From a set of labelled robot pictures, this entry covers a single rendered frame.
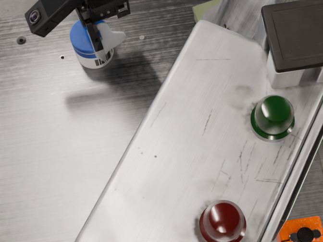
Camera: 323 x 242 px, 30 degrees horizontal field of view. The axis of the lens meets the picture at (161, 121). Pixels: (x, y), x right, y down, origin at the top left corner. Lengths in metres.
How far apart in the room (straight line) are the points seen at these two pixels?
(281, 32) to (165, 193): 0.12
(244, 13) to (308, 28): 0.25
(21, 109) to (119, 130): 0.18
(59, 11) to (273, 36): 0.62
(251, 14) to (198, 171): 0.28
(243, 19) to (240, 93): 0.26
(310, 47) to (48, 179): 0.75
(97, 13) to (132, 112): 0.20
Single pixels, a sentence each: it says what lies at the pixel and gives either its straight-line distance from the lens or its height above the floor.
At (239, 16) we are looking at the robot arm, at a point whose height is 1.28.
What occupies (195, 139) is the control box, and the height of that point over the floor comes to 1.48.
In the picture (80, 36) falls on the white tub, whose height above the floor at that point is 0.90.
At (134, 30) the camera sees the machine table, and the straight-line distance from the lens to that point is 1.15.
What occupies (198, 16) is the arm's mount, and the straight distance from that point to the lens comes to 1.07.
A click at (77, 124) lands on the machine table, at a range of 1.08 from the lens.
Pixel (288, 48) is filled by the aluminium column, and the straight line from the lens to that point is 0.36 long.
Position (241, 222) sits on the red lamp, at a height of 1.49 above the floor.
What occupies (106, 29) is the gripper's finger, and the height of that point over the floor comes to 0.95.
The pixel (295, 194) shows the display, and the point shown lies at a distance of 0.37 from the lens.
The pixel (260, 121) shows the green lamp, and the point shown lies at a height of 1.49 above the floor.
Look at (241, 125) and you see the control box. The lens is 0.36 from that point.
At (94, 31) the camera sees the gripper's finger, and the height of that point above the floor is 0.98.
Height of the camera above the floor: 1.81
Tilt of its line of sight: 67 degrees down
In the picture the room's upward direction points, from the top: 7 degrees counter-clockwise
